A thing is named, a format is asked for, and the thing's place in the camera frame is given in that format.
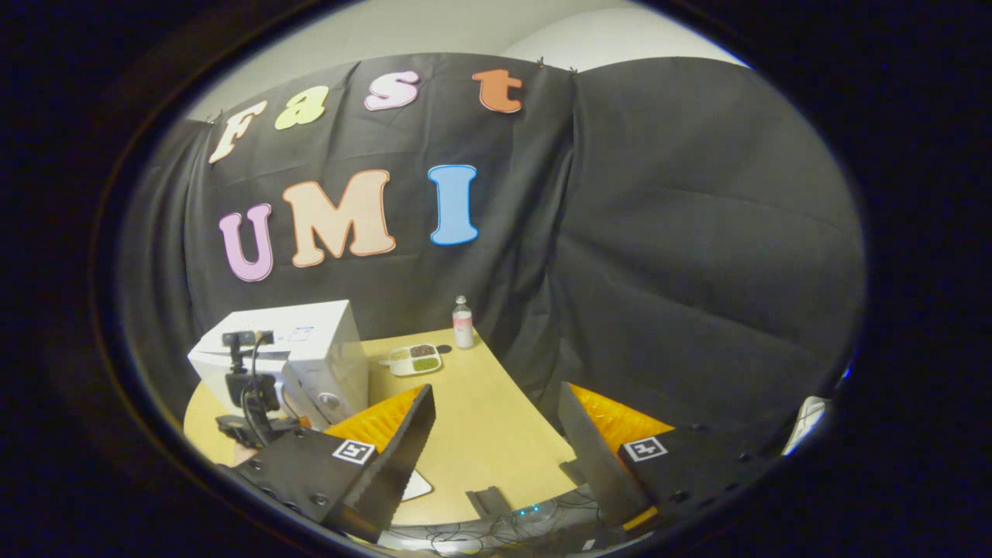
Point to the black table clamp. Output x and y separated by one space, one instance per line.
488 504
573 473

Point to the white divided snack tray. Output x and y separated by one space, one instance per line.
415 359

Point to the black backdrop cloth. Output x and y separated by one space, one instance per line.
697 232

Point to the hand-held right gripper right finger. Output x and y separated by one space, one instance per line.
593 465

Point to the white microwave oven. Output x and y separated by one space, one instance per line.
318 341

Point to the white square plate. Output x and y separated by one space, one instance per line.
417 487

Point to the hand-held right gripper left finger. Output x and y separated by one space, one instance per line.
387 480

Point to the clear bottle with pink label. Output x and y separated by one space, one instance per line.
463 329

